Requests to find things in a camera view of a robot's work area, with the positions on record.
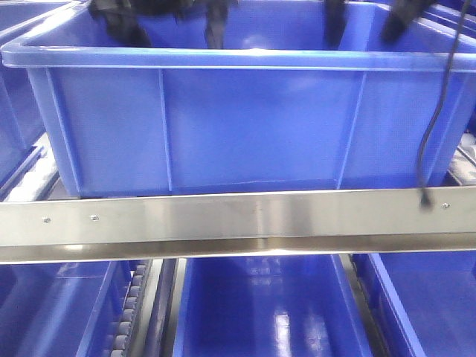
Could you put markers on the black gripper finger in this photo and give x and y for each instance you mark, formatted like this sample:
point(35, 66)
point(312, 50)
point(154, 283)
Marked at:
point(335, 21)
point(216, 21)
point(121, 22)

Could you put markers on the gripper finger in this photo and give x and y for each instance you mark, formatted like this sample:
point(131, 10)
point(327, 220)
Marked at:
point(400, 17)

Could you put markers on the large blue plastic box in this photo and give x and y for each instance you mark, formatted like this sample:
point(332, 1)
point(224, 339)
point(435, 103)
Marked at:
point(275, 109)

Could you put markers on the blue box far left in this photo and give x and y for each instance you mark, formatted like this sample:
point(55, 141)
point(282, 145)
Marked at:
point(21, 124)

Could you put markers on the steel front rack beam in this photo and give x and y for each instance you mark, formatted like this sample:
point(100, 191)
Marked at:
point(241, 224)

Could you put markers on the lower left blue bin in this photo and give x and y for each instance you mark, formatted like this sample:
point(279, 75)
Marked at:
point(62, 309)

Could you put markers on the blue bin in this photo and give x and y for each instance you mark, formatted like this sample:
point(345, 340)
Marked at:
point(268, 306)
point(62, 309)
point(423, 303)

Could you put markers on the lower right blue bin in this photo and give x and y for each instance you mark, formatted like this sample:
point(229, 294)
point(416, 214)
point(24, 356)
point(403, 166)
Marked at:
point(423, 303)

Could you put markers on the lower middle blue bin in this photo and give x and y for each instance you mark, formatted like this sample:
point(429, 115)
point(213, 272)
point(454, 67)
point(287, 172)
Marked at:
point(268, 306)

